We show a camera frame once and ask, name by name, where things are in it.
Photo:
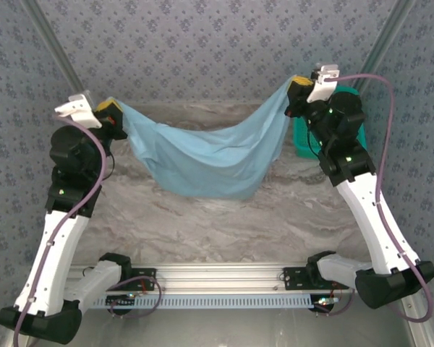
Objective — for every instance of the light blue t-shirt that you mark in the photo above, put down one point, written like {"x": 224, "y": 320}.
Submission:
{"x": 202, "y": 162}

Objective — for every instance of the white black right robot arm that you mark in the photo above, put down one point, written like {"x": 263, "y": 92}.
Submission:
{"x": 363, "y": 217}

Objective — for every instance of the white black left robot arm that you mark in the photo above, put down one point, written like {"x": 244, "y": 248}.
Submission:
{"x": 59, "y": 260}

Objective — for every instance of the teal plastic basket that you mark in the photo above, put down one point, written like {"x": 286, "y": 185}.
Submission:
{"x": 304, "y": 144}

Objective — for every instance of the black controller board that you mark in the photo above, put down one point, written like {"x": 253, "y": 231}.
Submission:
{"x": 114, "y": 300}
{"x": 320, "y": 307}

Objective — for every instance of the grey metal plate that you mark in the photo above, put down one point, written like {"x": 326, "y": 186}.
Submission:
{"x": 217, "y": 329}

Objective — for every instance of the aluminium frame post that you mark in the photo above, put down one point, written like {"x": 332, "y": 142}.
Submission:
{"x": 52, "y": 39}
{"x": 386, "y": 39}

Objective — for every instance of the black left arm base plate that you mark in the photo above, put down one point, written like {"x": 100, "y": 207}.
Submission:
{"x": 150, "y": 271}

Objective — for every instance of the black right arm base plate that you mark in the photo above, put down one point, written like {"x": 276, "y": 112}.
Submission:
{"x": 293, "y": 280}

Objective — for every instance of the aluminium cross rail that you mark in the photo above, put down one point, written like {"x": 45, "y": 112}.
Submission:
{"x": 217, "y": 278}

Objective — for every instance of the aluminium lower frame rail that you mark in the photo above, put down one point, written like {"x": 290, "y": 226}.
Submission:
{"x": 421, "y": 334}

